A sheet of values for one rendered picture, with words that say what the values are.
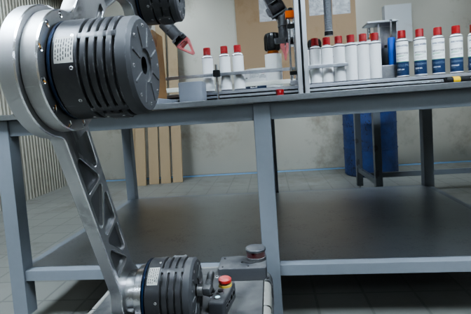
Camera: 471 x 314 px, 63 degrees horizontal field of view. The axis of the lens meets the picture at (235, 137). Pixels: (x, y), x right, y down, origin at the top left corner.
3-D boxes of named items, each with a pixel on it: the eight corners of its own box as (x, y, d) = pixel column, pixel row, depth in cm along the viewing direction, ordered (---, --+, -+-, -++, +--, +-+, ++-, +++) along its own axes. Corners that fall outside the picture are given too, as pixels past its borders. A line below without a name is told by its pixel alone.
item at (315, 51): (322, 84, 177) (319, 38, 176) (323, 83, 172) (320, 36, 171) (310, 85, 178) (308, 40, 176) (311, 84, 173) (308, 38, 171)
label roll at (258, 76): (264, 92, 222) (263, 66, 221) (239, 94, 235) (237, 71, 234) (285, 91, 236) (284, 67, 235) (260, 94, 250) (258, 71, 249)
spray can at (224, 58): (233, 90, 181) (230, 46, 180) (231, 90, 176) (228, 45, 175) (221, 91, 182) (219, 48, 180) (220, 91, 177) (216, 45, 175)
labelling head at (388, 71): (393, 79, 186) (391, 25, 184) (402, 77, 173) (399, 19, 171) (364, 81, 188) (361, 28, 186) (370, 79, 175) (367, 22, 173)
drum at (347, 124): (393, 167, 443) (390, 94, 437) (404, 176, 388) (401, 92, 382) (343, 169, 454) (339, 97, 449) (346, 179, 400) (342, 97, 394)
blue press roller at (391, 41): (395, 74, 177) (394, 38, 176) (397, 73, 174) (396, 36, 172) (387, 75, 177) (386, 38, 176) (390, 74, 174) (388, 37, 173)
